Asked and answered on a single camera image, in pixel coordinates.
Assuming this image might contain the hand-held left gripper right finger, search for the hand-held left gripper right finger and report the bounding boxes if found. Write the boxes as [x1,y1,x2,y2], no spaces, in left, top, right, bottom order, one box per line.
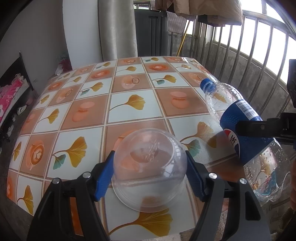
[185,150,271,241]

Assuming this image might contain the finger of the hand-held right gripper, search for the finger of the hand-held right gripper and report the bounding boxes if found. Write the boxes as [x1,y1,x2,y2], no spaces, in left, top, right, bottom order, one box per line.
[235,112,296,145]

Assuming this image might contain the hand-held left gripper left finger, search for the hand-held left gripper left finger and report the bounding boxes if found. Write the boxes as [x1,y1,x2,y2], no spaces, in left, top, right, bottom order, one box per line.
[26,150,115,241]

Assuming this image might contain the clear plastic bottle blue label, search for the clear plastic bottle blue label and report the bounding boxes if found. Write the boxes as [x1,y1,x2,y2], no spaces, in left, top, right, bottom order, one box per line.
[199,78,292,206]

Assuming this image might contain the clear plastic dome cup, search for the clear plastic dome cup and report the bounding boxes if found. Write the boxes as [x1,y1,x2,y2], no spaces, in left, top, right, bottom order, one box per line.
[112,128,188,212]

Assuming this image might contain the patterned tablecloth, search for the patterned tablecloth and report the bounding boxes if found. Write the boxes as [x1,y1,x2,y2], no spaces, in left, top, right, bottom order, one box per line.
[6,56,266,237]

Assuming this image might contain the metal railing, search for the metal railing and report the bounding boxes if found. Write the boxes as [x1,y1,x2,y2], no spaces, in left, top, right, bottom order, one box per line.
[133,0,296,149]

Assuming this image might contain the scattered shoes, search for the scattered shoes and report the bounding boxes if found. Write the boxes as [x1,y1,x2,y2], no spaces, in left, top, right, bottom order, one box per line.
[6,95,34,139]

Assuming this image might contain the hanging beige clothes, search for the hanging beige clothes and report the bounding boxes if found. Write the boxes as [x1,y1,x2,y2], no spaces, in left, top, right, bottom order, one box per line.
[151,0,243,27]

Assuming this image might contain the pile of clothes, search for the pile of clothes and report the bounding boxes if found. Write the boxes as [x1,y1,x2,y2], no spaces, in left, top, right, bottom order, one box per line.
[55,52,72,76]

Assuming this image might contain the pink floral blanket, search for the pink floral blanket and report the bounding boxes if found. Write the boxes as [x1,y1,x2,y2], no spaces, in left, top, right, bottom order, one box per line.
[0,74,28,126]

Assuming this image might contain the dark grey cabinet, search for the dark grey cabinet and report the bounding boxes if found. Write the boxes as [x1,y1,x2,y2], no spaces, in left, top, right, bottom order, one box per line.
[134,9,169,57]

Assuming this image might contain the grey curtain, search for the grey curtain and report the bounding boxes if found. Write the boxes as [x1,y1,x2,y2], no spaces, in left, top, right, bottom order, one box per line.
[97,0,139,60]

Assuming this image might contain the yellow broom handle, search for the yellow broom handle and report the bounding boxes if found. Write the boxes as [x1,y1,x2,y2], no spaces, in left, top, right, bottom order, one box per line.
[177,20,190,56]

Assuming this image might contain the black bed frame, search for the black bed frame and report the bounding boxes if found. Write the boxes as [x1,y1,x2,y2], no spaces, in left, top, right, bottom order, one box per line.
[0,51,38,144]

